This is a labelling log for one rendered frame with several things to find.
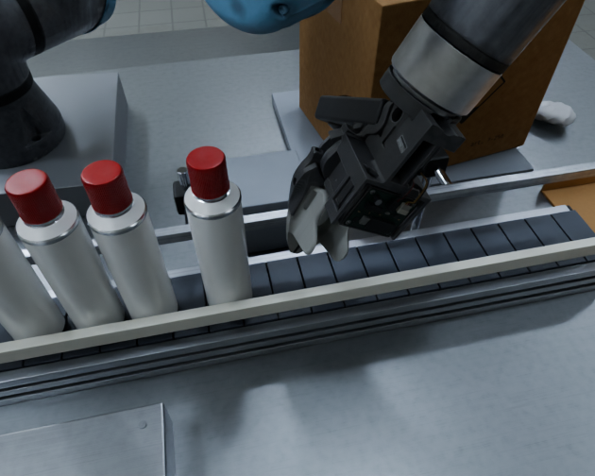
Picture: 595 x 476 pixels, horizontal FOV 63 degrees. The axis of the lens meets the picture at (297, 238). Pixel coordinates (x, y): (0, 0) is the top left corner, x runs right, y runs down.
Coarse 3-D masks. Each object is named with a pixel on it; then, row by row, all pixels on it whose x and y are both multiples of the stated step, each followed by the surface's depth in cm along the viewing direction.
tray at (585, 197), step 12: (576, 180) 75; (588, 180) 76; (552, 192) 75; (564, 192) 75; (576, 192) 75; (588, 192) 75; (552, 204) 73; (564, 204) 73; (576, 204) 73; (588, 204) 73; (588, 216) 71
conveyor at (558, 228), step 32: (512, 224) 64; (544, 224) 64; (576, 224) 64; (320, 256) 60; (352, 256) 60; (384, 256) 60; (416, 256) 60; (448, 256) 60; (480, 256) 60; (192, 288) 57; (256, 288) 57; (288, 288) 57; (416, 288) 57; (448, 288) 57; (256, 320) 54; (64, 352) 51; (96, 352) 51
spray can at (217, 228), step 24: (192, 168) 40; (216, 168) 40; (192, 192) 43; (216, 192) 42; (240, 192) 44; (192, 216) 43; (216, 216) 42; (240, 216) 45; (216, 240) 45; (240, 240) 47; (216, 264) 47; (240, 264) 49; (216, 288) 50; (240, 288) 51
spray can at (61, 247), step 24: (24, 192) 38; (48, 192) 39; (24, 216) 40; (48, 216) 40; (72, 216) 42; (24, 240) 41; (48, 240) 40; (72, 240) 42; (48, 264) 43; (72, 264) 43; (96, 264) 46; (72, 288) 45; (96, 288) 47; (72, 312) 48; (96, 312) 49; (120, 312) 52
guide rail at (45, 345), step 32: (512, 256) 56; (544, 256) 56; (576, 256) 58; (320, 288) 53; (352, 288) 53; (384, 288) 54; (128, 320) 50; (160, 320) 50; (192, 320) 50; (224, 320) 52; (0, 352) 48; (32, 352) 49
